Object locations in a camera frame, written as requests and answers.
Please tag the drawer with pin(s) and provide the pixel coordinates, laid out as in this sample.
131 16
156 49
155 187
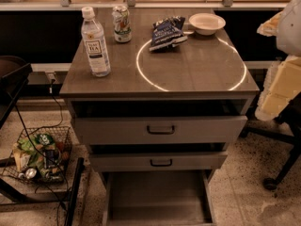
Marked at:
157 161
158 198
176 130

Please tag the clear tea bottle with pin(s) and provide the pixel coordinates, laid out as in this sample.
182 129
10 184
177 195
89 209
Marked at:
94 41

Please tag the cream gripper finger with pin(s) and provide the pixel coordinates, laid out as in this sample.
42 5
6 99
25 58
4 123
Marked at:
282 84

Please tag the black office chair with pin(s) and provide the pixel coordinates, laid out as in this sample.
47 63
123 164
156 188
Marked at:
292 116

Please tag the middle drawer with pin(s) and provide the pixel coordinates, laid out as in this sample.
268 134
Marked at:
157 161

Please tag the top drawer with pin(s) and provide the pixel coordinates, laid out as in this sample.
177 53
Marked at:
176 130

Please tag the grey drawer cabinet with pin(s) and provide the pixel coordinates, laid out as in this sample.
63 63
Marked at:
202 77

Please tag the green white drink can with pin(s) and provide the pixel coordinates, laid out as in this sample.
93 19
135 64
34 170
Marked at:
121 23

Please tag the bottom drawer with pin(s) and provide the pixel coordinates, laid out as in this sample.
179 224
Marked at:
158 198

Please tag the dark cart left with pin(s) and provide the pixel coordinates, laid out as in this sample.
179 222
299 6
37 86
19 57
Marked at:
14 72

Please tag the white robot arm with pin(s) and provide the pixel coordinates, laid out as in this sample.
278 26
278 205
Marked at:
286 26

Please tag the wire basket with snacks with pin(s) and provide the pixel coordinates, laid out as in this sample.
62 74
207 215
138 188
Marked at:
40 155

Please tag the blue chip bag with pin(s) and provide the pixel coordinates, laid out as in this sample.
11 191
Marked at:
167 32

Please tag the white bowl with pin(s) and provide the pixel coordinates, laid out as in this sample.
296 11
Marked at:
206 23

